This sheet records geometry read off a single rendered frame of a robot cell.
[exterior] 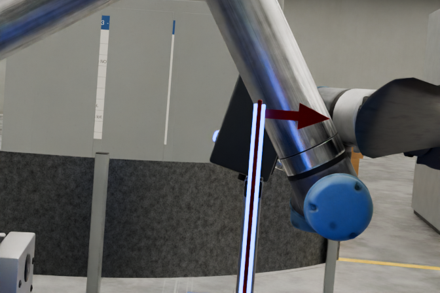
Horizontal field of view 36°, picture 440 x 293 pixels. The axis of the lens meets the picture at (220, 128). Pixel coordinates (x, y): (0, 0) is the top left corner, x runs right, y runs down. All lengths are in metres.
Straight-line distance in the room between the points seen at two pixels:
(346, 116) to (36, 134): 6.21
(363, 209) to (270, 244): 1.80
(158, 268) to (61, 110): 4.63
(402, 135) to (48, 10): 0.49
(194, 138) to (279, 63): 5.86
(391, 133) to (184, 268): 1.79
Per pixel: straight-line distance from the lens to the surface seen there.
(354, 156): 8.71
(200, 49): 6.61
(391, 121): 0.64
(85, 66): 6.82
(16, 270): 0.82
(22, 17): 0.94
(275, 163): 1.20
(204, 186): 2.37
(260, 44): 0.77
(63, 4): 0.93
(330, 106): 0.88
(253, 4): 0.77
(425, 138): 0.70
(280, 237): 2.58
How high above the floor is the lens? 1.20
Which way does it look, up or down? 3 degrees down
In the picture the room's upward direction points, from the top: 4 degrees clockwise
